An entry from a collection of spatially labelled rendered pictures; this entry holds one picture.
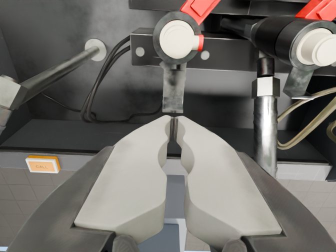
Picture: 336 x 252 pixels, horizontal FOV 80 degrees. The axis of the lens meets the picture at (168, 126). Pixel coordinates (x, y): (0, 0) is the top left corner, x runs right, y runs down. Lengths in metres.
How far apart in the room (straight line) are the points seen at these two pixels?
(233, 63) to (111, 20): 0.24
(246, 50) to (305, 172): 0.28
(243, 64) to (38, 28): 0.36
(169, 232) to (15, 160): 0.51
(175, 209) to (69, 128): 0.47
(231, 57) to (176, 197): 0.63
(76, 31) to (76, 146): 0.21
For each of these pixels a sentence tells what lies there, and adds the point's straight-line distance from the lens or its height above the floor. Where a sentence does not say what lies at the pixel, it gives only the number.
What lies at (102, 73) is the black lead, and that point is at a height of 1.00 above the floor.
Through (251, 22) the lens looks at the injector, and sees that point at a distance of 0.23.
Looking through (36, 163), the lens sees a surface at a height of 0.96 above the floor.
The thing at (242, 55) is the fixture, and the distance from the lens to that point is 0.27.
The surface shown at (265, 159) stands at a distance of 0.18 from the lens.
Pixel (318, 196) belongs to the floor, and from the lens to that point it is 2.32.
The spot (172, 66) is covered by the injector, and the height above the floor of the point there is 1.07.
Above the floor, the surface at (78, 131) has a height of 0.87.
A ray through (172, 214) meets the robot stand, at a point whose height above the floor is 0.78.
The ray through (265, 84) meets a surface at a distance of 0.19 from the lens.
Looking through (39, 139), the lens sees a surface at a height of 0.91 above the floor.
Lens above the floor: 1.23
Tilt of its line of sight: 60 degrees down
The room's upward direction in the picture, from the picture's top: 179 degrees counter-clockwise
